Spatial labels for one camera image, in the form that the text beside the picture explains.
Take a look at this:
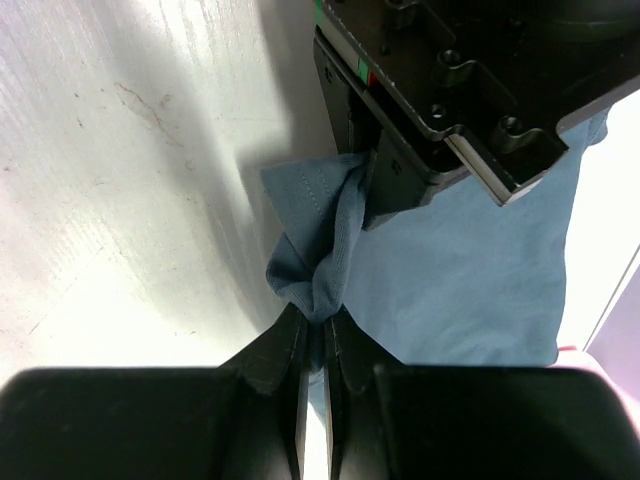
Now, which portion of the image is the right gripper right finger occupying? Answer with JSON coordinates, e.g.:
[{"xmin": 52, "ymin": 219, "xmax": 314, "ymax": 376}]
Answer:
[{"xmin": 324, "ymin": 311, "xmax": 639, "ymax": 479}]

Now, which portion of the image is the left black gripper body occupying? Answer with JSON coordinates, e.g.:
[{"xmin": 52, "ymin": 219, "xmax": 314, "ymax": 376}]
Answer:
[{"xmin": 314, "ymin": 1, "xmax": 639, "ymax": 205}]

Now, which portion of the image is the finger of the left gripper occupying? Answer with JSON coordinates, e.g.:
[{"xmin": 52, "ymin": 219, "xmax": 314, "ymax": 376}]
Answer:
[
  {"xmin": 313, "ymin": 27, "xmax": 375, "ymax": 154},
  {"xmin": 363, "ymin": 130, "xmax": 470, "ymax": 231}
]

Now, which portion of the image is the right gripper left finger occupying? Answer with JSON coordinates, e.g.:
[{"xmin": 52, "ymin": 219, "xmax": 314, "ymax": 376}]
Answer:
[{"xmin": 1, "ymin": 307, "xmax": 309, "ymax": 479}]

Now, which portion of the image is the blue t shirt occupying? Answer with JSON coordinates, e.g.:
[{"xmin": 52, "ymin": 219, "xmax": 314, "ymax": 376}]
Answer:
[{"xmin": 259, "ymin": 107, "xmax": 611, "ymax": 419}]

